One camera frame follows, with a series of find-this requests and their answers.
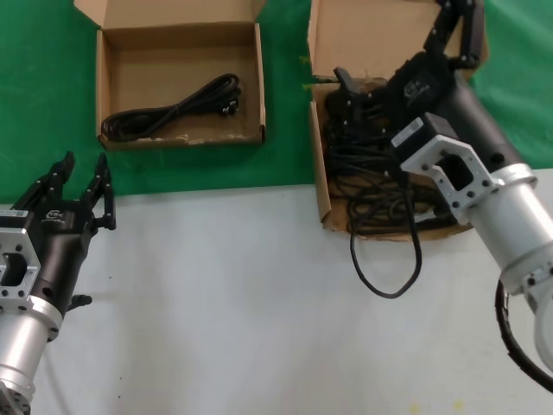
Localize small black knob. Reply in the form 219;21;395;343
68;292;94;310

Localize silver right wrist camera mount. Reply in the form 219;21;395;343
399;134;493;225

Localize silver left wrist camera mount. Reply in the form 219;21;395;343
0;215;44;306

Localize green table cloth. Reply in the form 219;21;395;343
0;0;553;204

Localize loose black power cord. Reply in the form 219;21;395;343
345;176;459;238

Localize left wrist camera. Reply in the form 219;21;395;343
0;202;31;226

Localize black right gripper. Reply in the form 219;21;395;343
334;0;524;175

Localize black spiral wrapped harness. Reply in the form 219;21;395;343
495;278;553;386

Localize intact brown cardboard box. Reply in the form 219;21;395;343
73;0;267;151

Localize torn brown cardboard box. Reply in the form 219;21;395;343
307;0;492;243

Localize thin black camera cable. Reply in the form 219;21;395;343
348;166;423;298

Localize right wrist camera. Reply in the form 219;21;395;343
391;112;454;156

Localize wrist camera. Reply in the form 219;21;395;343
391;112;454;156
0;202;31;226

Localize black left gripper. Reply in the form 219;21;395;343
10;150;118;316

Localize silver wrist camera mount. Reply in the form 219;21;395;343
0;215;44;306
399;134;493;225

